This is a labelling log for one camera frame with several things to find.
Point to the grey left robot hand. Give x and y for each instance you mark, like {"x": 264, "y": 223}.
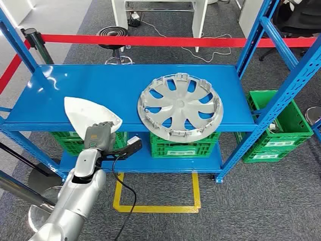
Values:
{"x": 99, "y": 136}

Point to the white curved plastic part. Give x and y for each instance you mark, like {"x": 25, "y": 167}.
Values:
{"x": 85, "y": 113}

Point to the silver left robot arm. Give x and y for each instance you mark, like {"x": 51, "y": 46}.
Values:
{"x": 75, "y": 199}

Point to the dark stanchion with grey base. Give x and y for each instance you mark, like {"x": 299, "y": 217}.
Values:
{"x": 42, "y": 181}

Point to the black round stool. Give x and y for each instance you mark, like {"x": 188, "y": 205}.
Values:
{"x": 112, "y": 33}

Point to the silver wheel hubcap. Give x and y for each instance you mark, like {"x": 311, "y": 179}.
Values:
{"x": 180, "y": 104}

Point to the chrome stanchion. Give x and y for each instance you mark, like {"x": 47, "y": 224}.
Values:
{"x": 19, "y": 193}

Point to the black power strip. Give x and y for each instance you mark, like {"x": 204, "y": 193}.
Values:
{"x": 134, "y": 21}

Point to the white desk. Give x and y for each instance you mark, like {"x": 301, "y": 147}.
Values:
{"x": 199, "y": 20}

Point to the small white item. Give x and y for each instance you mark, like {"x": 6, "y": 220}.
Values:
{"x": 272, "y": 126}

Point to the white cabinet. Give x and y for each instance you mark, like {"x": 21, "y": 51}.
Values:
{"x": 250, "y": 16}

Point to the black office chair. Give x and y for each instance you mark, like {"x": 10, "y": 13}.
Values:
{"x": 295, "y": 20}

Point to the chrome stanchion base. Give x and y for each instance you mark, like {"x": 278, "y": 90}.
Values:
{"x": 314, "y": 114}

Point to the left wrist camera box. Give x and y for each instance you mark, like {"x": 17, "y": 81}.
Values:
{"x": 132, "y": 148}

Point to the black stanchion post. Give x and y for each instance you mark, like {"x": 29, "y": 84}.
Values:
{"x": 38, "y": 43}

